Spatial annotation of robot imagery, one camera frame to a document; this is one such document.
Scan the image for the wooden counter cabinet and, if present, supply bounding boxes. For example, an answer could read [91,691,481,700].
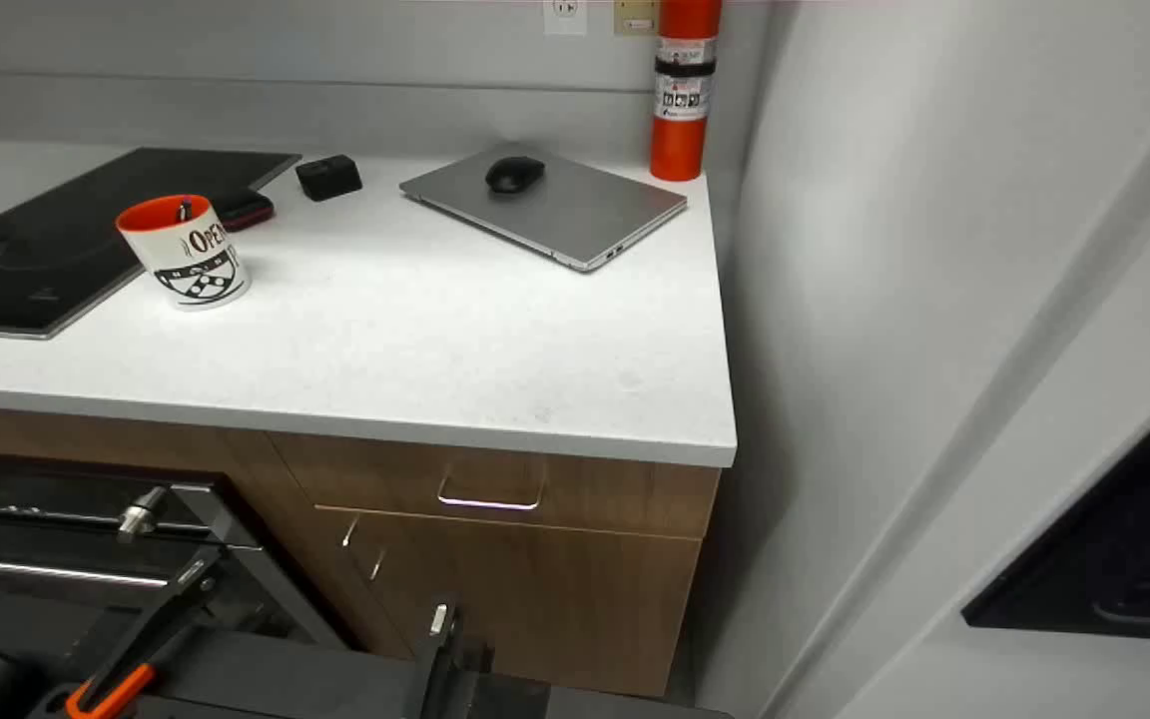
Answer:
[0,405,727,703]

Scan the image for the white mug orange inside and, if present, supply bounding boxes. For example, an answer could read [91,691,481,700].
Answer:
[111,190,250,313]

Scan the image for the grey closed laptop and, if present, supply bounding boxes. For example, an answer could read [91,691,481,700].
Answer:
[395,142,692,278]

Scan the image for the black computer mouse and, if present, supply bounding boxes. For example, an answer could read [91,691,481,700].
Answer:
[481,150,550,201]

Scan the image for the orange fire extinguisher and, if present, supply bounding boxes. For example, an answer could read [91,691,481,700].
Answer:
[646,0,727,182]

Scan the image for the black hexagonal box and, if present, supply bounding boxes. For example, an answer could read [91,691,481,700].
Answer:
[290,150,368,203]

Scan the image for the black square case red edge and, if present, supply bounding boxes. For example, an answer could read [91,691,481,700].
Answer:
[210,187,280,235]

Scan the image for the black perforated robot table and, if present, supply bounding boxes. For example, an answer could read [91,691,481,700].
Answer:
[0,583,739,719]

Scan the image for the silver knob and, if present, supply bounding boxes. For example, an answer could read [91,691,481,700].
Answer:
[114,482,174,543]

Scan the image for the black glass cooktop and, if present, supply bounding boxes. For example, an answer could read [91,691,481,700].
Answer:
[0,142,302,338]

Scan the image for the black oven front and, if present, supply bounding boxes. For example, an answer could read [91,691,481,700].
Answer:
[0,451,240,594]

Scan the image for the black dark panel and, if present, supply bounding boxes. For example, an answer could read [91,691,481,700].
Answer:
[956,367,1150,650]

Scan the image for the silver drawer handle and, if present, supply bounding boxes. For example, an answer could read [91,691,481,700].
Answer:
[433,455,550,520]

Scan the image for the white wall outlet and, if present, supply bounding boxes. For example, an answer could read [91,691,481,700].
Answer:
[544,0,592,40]

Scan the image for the beige wall outlet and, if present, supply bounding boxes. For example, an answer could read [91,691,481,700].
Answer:
[612,0,658,40]

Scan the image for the black metal frame bar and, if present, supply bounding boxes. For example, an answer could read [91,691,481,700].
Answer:
[166,476,353,654]

